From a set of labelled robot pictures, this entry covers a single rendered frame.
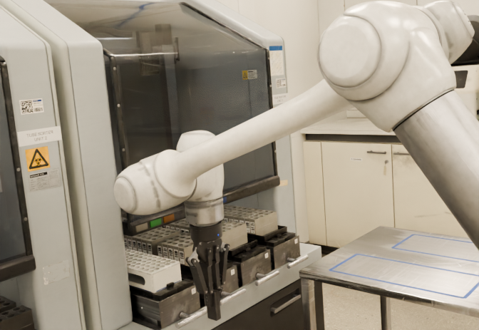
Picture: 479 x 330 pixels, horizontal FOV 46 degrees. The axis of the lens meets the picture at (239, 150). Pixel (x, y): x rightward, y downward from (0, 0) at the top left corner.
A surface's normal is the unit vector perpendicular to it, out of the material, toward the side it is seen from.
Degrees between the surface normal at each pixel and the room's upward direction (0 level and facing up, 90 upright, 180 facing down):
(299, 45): 90
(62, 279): 90
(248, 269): 90
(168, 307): 90
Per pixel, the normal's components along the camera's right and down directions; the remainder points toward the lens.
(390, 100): -0.40, 0.45
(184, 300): 0.76, 0.04
